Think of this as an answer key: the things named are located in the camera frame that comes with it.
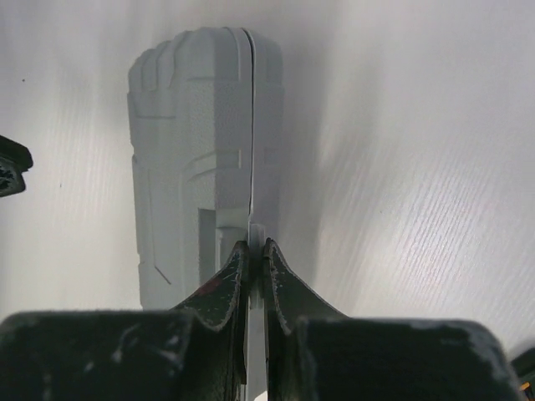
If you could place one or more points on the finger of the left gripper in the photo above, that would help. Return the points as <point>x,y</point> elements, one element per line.
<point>15,159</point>

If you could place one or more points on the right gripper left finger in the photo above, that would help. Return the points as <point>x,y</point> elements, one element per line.
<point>218,309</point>

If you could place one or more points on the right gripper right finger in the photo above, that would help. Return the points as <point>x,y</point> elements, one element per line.
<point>289,305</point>

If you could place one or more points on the grey plastic tool case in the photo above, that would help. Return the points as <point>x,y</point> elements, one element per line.
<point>206,116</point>

